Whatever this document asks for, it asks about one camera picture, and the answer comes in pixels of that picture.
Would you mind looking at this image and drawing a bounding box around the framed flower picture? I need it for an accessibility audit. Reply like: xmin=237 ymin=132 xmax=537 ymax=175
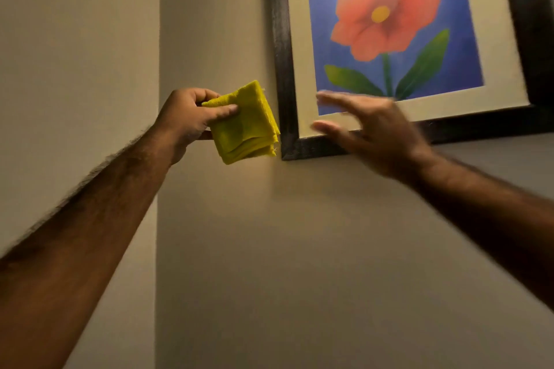
xmin=269 ymin=0 xmax=554 ymax=161

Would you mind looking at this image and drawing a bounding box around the person's left hand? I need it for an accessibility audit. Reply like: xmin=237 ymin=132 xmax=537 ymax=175
xmin=154 ymin=88 xmax=239 ymax=165

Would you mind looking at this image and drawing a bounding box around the person's left forearm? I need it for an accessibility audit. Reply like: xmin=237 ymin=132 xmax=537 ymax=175
xmin=0 ymin=124 xmax=174 ymax=369

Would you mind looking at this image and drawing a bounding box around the person's right hand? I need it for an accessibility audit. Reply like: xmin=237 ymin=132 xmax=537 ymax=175
xmin=311 ymin=90 xmax=433 ymax=185

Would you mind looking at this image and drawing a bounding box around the person's right forearm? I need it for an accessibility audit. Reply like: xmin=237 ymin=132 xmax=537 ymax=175
xmin=409 ymin=153 xmax=554 ymax=311

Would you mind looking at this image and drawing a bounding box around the yellow cloth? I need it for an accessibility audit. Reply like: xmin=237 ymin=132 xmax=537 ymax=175
xmin=202 ymin=80 xmax=281 ymax=165

